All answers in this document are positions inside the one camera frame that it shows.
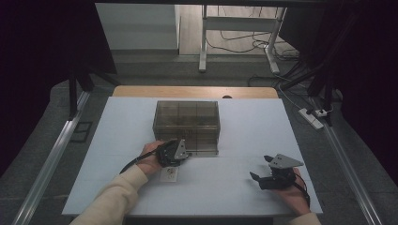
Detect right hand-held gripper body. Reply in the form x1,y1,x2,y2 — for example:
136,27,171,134
258,153,305,190

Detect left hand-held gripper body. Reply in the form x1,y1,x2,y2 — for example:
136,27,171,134
155,139,191,168

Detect white earring card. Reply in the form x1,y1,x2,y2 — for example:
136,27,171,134
159,166,180,183

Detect smoky transparent drawer box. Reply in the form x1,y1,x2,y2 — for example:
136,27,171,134
152,99,222,158

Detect person's left hand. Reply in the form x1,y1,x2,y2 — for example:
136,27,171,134
136,140,167,176

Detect person's right hand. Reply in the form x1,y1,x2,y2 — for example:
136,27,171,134
271,168,312,217

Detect white table board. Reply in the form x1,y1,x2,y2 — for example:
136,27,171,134
61,96,324,218

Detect white power strip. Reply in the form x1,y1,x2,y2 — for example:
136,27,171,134
298,108,325,130

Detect wooden table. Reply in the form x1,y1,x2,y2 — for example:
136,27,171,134
112,85,280,99

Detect white plug adapter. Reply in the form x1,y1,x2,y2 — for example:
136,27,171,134
314,107,334,118

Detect black metal stand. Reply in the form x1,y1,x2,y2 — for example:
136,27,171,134
281,62,336,126
69,67,121,118

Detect black curtain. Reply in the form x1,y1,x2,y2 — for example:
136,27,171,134
278,0,398,186
0,0,118,179

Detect white partition panel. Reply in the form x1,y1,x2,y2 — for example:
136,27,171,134
95,3,181,51

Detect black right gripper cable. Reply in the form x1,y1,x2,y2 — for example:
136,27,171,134
293,174,312,209

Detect aluminium floor rail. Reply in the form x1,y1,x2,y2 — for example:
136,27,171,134
11,90,92,225
308,97,384,225

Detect black floor cables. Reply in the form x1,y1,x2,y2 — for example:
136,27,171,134
205,29,301,62

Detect white desk frame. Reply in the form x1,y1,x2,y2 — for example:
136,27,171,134
198,4,287,75

